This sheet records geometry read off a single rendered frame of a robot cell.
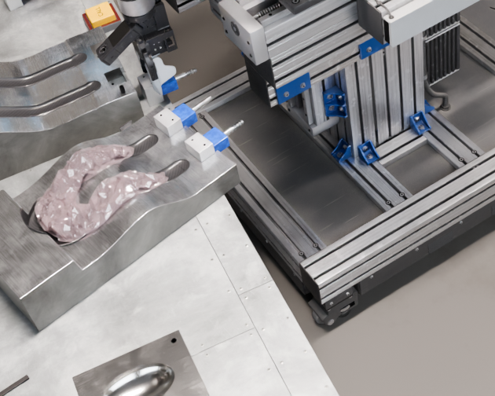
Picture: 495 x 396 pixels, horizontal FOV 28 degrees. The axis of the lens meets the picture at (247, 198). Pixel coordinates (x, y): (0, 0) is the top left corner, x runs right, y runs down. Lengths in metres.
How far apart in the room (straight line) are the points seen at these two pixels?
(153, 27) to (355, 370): 1.08
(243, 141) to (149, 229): 1.06
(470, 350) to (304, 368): 1.01
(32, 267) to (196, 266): 0.31
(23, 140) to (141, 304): 0.48
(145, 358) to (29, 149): 0.63
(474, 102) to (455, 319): 0.65
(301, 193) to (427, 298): 0.45
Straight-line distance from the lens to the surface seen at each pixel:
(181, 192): 1.94
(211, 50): 3.58
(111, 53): 2.11
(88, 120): 2.14
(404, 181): 2.76
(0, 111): 2.17
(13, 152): 2.15
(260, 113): 3.00
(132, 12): 2.05
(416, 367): 2.65
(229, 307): 1.83
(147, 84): 2.20
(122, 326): 1.85
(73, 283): 1.87
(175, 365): 1.70
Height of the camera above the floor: 2.28
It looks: 48 degrees down
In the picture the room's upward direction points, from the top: 14 degrees counter-clockwise
